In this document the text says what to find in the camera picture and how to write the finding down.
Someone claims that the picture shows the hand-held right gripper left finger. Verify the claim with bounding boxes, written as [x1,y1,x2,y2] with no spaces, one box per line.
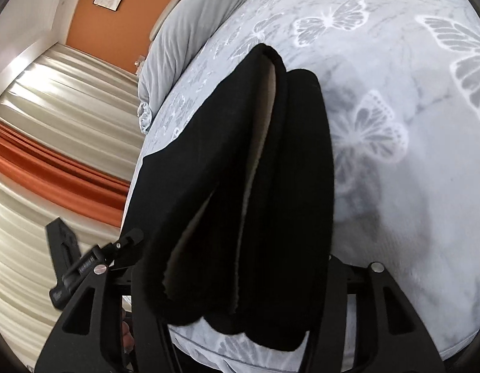
[34,262,178,373]

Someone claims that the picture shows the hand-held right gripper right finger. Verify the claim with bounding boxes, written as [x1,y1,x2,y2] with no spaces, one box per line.
[298,254,446,373]

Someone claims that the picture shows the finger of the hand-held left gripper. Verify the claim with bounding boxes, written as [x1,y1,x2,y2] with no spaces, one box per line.
[46,218,79,277]
[67,228,144,284]

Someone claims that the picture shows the black pants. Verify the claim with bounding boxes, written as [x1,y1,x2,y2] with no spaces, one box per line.
[129,43,336,352]

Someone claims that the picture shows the person's left hand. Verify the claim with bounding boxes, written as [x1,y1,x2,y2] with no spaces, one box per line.
[121,311,136,352]

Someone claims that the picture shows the cream curtain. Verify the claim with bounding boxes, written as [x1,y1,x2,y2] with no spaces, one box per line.
[0,171,128,358]
[0,44,147,144]

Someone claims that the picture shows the orange curtain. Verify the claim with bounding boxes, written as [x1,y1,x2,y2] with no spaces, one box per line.
[0,120,132,226]

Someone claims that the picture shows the butterfly print bed sheet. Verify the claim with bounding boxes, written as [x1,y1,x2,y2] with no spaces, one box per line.
[123,0,480,373]

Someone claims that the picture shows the grey duvet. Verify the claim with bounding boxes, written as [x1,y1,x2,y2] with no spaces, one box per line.
[137,0,264,135]

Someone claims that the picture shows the beige padded headboard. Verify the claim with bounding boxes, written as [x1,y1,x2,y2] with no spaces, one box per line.
[150,0,210,43]

